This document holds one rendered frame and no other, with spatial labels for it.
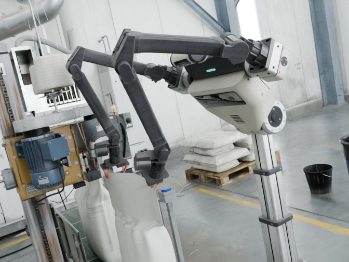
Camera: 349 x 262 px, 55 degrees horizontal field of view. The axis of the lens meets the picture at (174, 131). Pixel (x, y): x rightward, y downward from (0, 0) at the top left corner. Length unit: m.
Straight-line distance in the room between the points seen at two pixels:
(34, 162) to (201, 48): 0.94
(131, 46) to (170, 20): 6.04
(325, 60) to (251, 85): 8.72
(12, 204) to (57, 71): 3.17
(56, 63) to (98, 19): 4.78
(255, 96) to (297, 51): 8.08
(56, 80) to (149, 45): 0.69
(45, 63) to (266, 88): 0.99
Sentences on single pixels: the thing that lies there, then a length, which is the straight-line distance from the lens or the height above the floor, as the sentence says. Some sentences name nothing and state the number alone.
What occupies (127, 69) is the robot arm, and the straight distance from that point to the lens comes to 1.05.
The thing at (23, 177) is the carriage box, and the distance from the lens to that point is 1.84.
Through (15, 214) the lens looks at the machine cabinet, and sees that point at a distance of 4.68.
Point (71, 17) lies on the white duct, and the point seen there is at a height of 2.64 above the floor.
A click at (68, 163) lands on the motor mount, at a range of 1.66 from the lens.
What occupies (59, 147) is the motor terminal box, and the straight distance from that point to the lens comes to 1.59.
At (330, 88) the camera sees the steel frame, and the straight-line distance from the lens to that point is 10.09.
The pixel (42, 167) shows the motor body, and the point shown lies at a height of 1.19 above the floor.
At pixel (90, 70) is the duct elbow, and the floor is 1.87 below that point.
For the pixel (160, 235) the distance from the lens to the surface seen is 1.61.
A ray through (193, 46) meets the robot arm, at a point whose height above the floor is 1.54.
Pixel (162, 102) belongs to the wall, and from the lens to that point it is 6.67.
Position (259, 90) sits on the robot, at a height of 1.34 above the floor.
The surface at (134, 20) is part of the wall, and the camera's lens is 6.68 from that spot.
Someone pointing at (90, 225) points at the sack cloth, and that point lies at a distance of 2.29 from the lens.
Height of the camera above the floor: 1.44
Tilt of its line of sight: 8 degrees down
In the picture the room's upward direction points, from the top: 12 degrees counter-clockwise
